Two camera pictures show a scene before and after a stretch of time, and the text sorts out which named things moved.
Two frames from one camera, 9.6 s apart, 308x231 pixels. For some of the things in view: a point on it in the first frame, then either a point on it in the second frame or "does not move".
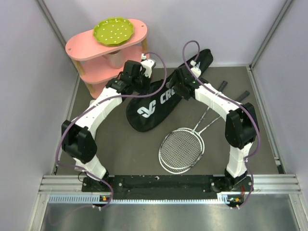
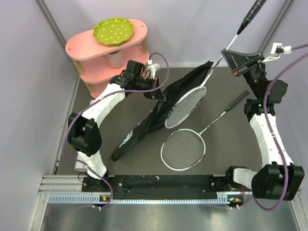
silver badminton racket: [184, 148] -> [187, 107]
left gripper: [147, 81] -> [157, 95]
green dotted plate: [113, 32] does not move
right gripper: [175, 88] -> [238, 62]
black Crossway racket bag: [144, 111] -> [155, 120]
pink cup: [115, 59] does not move
